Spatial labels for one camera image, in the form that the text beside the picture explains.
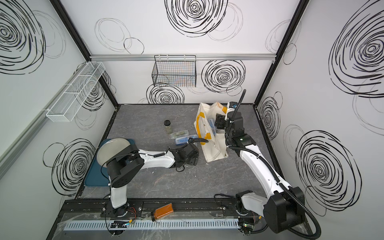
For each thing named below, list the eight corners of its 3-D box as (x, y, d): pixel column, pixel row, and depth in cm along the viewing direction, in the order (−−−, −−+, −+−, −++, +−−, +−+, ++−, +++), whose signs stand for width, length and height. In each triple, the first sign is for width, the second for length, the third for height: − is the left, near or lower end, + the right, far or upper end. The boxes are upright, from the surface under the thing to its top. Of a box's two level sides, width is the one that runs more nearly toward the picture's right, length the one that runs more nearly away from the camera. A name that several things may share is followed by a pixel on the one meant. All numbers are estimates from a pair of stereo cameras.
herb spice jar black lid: (165, 133, 105) (163, 124, 97) (166, 128, 107) (164, 119, 99) (171, 133, 105) (169, 124, 97) (171, 128, 107) (170, 119, 99)
